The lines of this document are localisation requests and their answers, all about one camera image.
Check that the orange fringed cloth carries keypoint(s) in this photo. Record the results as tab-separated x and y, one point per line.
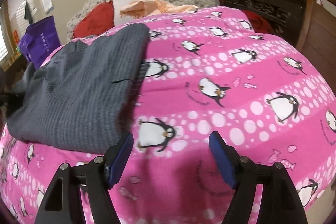
143	8

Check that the pink penguin blanket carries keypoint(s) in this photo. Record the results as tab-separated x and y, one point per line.
207	71

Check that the purple tote bag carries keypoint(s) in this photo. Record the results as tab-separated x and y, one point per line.
41	38

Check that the red heart cushion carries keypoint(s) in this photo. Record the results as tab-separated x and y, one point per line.
97	21

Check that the dark carved wooden headboard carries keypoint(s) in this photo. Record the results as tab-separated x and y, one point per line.
284	16

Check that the grey pinstriped suit jacket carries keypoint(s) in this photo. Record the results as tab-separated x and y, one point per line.
78	101

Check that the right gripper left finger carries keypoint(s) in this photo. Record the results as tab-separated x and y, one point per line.
62	200

